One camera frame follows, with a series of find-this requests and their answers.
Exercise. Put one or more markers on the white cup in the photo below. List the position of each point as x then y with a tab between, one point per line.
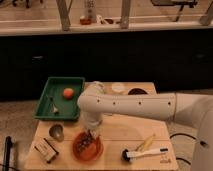
118	88

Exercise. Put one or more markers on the white black dish brush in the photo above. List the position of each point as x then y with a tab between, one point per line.
128	155

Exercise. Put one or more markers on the red orange bowl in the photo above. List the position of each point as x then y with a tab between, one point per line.
91	153

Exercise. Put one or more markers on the dark purple grape bunch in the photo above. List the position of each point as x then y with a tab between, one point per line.
85	139

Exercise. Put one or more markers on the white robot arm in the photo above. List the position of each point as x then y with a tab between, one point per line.
193	110

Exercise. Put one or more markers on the grey metal cup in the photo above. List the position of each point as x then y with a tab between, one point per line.
56	132

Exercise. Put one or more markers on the small metal utensil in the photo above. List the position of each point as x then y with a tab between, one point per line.
55	109

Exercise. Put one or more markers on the black stand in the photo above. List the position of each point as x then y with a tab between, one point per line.
7	148

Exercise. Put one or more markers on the dark maroon bowl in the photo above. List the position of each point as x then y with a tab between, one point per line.
137	91

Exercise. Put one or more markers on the red background object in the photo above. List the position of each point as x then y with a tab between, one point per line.
85	21

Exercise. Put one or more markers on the orange fruit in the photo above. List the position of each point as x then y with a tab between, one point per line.
68	93

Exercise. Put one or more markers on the green plastic tray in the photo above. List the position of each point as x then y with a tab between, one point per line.
68	108

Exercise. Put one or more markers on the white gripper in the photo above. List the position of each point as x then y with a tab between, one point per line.
91	122

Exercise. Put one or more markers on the small cardboard box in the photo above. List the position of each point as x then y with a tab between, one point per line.
46	150

